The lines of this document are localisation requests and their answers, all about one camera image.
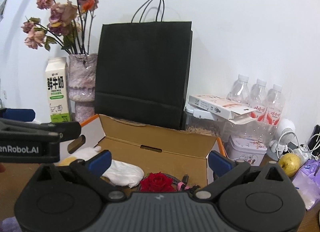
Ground yellow white plush toy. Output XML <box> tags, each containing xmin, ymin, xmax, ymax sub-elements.
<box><xmin>55</xmin><ymin>146</ymin><xmax>101</xmax><ymax>167</ymax></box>

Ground white cloth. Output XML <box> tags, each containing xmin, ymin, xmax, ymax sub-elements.
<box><xmin>102</xmin><ymin>160</ymin><xmax>144</xmax><ymax>188</ymax></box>

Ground black cable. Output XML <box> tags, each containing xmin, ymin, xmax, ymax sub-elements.
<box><xmin>171</xmin><ymin>174</ymin><xmax>201</xmax><ymax>193</ymax></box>

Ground red rose flower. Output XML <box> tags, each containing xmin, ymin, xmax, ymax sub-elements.
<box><xmin>139</xmin><ymin>173</ymin><xmax>176</xmax><ymax>192</ymax></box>

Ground lilac towel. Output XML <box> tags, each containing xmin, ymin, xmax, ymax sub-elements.
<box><xmin>0</xmin><ymin>217</ymin><xmax>21</xmax><ymax>232</ymax></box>

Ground person left hand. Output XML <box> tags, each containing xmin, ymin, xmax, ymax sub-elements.
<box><xmin>0</xmin><ymin>163</ymin><xmax>5</xmax><ymax>173</ymax></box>

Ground decorated tin box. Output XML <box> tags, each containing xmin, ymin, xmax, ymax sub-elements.
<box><xmin>225</xmin><ymin>135</ymin><xmax>267</xmax><ymax>166</ymax></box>

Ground red cardboard box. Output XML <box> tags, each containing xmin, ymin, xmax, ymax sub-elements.
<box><xmin>81</xmin><ymin>115</ymin><xmax>225</xmax><ymax>187</ymax></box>

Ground white green milk carton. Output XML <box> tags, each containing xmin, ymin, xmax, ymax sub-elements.
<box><xmin>45</xmin><ymin>57</ymin><xmax>72</xmax><ymax>123</ymax></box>

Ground clear plastic container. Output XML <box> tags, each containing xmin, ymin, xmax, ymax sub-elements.
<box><xmin>184</xmin><ymin>104</ymin><xmax>241</xmax><ymax>143</ymax></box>

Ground white flat carton box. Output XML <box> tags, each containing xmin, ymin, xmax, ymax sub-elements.
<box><xmin>188</xmin><ymin>95</ymin><xmax>257</xmax><ymax>124</ymax></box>

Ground purple textured vase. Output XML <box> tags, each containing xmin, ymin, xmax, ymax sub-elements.
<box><xmin>68</xmin><ymin>54</ymin><xmax>98</xmax><ymax>123</ymax></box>

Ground yellow green apple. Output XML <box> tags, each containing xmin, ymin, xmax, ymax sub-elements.
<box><xmin>278</xmin><ymin>153</ymin><xmax>300</xmax><ymax>178</ymax></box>

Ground small white fan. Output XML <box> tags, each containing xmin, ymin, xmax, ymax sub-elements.
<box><xmin>267</xmin><ymin>118</ymin><xmax>296</xmax><ymax>161</ymax></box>

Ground middle water bottle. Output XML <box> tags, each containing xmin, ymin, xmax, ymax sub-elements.
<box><xmin>249</xmin><ymin>79</ymin><xmax>266</xmax><ymax>122</ymax></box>

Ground water bottle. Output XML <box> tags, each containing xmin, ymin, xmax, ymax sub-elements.
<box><xmin>263</xmin><ymin>84</ymin><xmax>285</xmax><ymax>126</ymax></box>
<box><xmin>226</xmin><ymin>74</ymin><xmax>249</xmax><ymax>104</ymax></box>
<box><xmin>249</xmin><ymin>79</ymin><xmax>266</xmax><ymax>122</ymax></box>

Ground left water bottle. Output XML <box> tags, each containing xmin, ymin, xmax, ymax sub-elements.
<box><xmin>226</xmin><ymin>74</ymin><xmax>249</xmax><ymax>104</ymax></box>

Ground purple tissue pack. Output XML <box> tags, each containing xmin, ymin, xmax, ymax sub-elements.
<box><xmin>292</xmin><ymin>160</ymin><xmax>320</xmax><ymax>211</ymax></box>

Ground right water bottle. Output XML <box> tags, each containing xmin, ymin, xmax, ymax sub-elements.
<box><xmin>263</xmin><ymin>84</ymin><xmax>285</xmax><ymax>126</ymax></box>

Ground black paper bag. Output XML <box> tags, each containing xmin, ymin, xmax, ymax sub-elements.
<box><xmin>94</xmin><ymin>0</ymin><xmax>193</xmax><ymax>130</ymax></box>

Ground dried pink flowers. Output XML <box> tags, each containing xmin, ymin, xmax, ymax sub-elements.
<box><xmin>21</xmin><ymin>0</ymin><xmax>99</xmax><ymax>55</ymax></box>

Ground white charging cables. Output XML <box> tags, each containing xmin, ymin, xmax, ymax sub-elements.
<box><xmin>277</xmin><ymin>131</ymin><xmax>320</xmax><ymax>162</ymax></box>

